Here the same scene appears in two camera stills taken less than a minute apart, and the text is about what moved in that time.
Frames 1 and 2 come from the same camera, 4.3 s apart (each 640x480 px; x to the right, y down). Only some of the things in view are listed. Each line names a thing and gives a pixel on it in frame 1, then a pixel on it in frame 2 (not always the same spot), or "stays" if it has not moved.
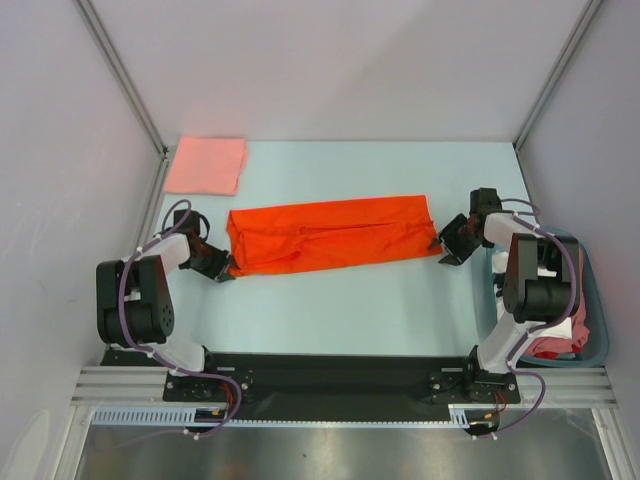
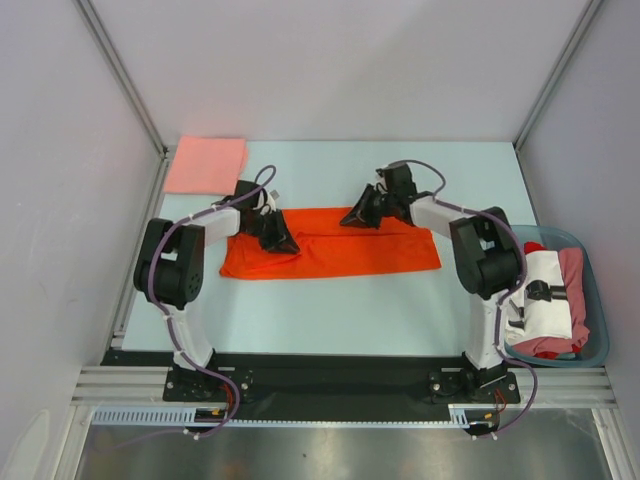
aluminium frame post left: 119,69 stays
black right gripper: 447,234 -> 362,216
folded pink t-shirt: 207,165 stays
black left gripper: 222,259 -> 281,240
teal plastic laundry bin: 596,349 stays
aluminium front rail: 146,384 stays
